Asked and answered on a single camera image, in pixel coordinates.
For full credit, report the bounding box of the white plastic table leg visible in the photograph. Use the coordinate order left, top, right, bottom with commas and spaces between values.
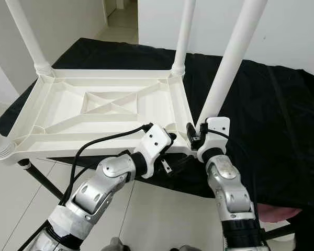
196, 0, 268, 129
5, 0, 54, 76
171, 0, 197, 78
0, 125, 17, 163

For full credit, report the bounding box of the white plastic table top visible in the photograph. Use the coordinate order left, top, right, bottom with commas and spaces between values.
0, 68, 199, 167

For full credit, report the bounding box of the grey right robot leg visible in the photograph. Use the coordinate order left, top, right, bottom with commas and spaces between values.
173, 245, 202, 251

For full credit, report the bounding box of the black table cloth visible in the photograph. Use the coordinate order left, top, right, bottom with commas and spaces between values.
0, 38, 314, 251

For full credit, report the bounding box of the pink cloth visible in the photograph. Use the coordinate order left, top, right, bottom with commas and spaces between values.
256, 204, 301, 223

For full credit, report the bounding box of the black metal table leg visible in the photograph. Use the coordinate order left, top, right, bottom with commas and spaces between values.
18, 159, 66, 202
262, 222, 299, 241

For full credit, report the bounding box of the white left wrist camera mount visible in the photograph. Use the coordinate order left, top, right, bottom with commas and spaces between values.
133, 124, 172, 165

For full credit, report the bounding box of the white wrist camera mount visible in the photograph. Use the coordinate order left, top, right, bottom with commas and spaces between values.
196, 117, 231, 163
133, 124, 172, 165

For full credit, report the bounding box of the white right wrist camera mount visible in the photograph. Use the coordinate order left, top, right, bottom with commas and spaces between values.
196, 117, 231, 163

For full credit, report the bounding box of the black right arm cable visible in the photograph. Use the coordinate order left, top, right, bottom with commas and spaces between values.
201, 128, 262, 246

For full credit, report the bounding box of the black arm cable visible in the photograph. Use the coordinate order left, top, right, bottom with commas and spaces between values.
16, 124, 153, 251
201, 128, 262, 246

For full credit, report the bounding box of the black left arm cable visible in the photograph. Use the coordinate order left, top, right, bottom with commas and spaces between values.
16, 124, 153, 251

